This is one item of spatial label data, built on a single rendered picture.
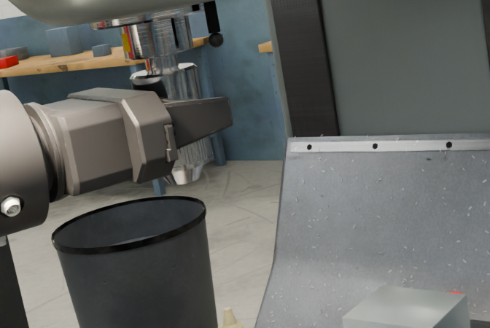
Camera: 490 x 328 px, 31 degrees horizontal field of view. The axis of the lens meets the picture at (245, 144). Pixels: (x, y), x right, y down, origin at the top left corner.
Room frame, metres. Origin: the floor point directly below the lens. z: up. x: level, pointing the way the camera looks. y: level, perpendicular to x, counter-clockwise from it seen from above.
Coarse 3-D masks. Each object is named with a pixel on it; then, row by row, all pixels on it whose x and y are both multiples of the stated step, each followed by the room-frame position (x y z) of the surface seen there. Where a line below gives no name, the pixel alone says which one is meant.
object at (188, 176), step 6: (192, 168) 0.58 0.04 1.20; (198, 168) 0.59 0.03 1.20; (174, 174) 0.58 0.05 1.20; (180, 174) 0.58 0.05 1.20; (186, 174) 0.58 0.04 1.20; (192, 174) 0.59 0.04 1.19; (198, 174) 0.59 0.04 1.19; (168, 180) 0.59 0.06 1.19; (174, 180) 0.59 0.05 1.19; (180, 180) 0.58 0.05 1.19; (186, 180) 0.59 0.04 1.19; (192, 180) 0.59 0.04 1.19
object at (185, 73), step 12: (144, 72) 0.60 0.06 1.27; (156, 72) 0.58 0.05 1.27; (168, 72) 0.58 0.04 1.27; (180, 72) 0.58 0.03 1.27; (192, 72) 0.59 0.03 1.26; (132, 84) 0.59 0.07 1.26; (144, 84) 0.58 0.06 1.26; (156, 84) 0.57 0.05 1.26; (168, 84) 0.57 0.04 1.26; (180, 84) 0.58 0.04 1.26
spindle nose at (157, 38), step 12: (144, 24) 0.57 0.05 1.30; (156, 24) 0.57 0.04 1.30; (168, 24) 0.58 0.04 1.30; (180, 24) 0.58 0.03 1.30; (132, 36) 0.58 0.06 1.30; (144, 36) 0.57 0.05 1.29; (156, 36) 0.57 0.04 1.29; (168, 36) 0.58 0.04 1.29; (180, 36) 0.58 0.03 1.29; (132, 48) 0.58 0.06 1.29; (144, 48) 0.57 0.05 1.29; (156, 48) 0.57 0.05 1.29; (168, 48) 0.57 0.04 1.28; (180, 48) 0.58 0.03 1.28
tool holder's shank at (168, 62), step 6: (174, 54) 0.59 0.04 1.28; (144, 60) 0.59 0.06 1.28; (150, 60) 0.59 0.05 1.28; (156, 60) 0.59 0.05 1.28; (162, 60) 0.59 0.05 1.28; (168, 60) 0.59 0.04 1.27; (174, 60) 0.59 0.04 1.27; (150, 66) 0.59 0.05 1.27; (156, 66) 0.59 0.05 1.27; (162, 66) 0.59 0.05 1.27; (168, 66) 0.59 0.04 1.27; (174, 66) 0.59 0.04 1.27; (150, 72) 0.59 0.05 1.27
